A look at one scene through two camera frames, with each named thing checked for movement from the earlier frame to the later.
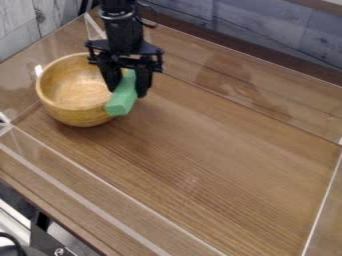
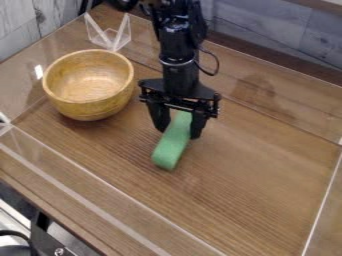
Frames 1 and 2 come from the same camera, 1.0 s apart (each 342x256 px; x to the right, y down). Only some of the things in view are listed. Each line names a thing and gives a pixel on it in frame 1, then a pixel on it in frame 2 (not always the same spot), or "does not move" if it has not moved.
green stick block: (123, 101) → (175, 138)
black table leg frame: (44, 243) does not move
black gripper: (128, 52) → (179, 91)
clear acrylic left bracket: (5, 125) does not move
